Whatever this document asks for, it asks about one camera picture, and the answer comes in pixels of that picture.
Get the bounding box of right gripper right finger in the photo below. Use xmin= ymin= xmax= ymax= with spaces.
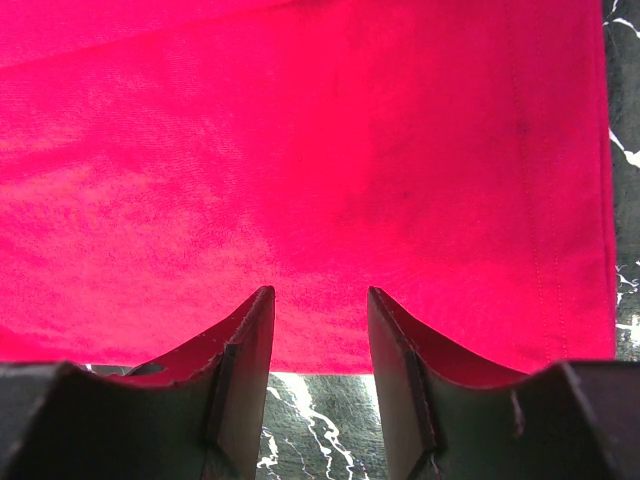
xmin=367 ymin=287 xmax=639 ymax=479

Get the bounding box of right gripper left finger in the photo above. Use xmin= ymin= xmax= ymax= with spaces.
xmin=1 ymin=286 xmax=275 ymax=479

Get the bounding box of red t shirt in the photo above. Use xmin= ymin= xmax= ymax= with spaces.
xmin=1 ymin=1 xmax=616 ymax=374

